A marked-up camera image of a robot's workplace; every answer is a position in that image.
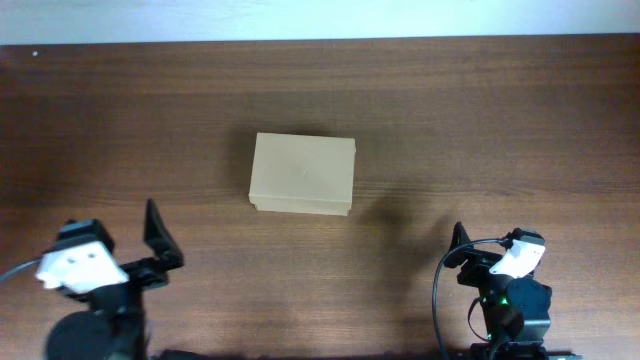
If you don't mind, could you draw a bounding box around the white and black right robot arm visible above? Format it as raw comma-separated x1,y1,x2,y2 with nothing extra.
432,222,580,360

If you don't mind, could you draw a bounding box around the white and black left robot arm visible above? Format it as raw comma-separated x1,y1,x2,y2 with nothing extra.
36,199,184,359

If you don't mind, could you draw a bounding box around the brown cardboard box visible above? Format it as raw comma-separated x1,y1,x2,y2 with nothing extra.
248,133,356,216

